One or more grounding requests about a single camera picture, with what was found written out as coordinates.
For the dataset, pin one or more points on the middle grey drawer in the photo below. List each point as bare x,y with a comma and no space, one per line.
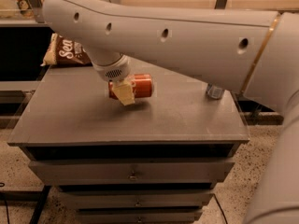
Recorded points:
136,199

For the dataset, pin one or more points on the grey drawer cabinet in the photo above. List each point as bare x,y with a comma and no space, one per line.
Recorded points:
71,117

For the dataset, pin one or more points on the black floor bar left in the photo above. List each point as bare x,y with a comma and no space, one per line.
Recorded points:
40,205

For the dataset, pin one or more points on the brown white chip bag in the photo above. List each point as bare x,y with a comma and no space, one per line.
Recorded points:
62,51

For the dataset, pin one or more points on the bottom grey drawer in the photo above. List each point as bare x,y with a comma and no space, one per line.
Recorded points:
139,216

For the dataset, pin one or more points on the grey drawer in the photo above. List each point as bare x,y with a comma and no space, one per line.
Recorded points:
81,172
136,199
139,216

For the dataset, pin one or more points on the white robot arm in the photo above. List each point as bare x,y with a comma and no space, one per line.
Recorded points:
255,53

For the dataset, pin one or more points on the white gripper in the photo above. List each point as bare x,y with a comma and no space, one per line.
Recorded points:
114,72

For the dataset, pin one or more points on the red Coca-Cola can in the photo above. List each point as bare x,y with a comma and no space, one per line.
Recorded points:
142,85

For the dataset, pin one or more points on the silver blue energy drink can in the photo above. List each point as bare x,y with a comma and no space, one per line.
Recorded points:
214,92

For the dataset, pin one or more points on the top grey drawer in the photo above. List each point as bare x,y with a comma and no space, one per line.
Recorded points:
81,172

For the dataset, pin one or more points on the red object behind glass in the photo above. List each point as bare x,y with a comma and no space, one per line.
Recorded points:
25,8

